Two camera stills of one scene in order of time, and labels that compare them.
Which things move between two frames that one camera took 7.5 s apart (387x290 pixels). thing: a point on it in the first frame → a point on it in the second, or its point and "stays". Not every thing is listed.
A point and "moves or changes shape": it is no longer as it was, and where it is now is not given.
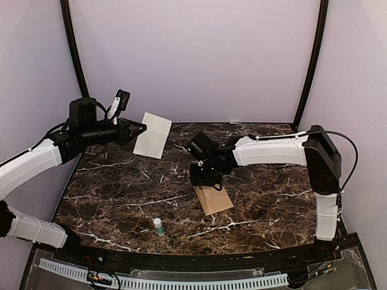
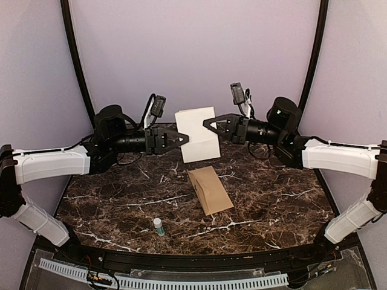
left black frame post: (72, 40) stays
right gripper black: (197, 180) → (239, 136)
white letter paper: (150, 143) moves or changes shape
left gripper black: (124, 135) → (158, 144)
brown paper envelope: (213, 200) stays
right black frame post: (318, 45) stays
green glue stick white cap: (158, 224) stays
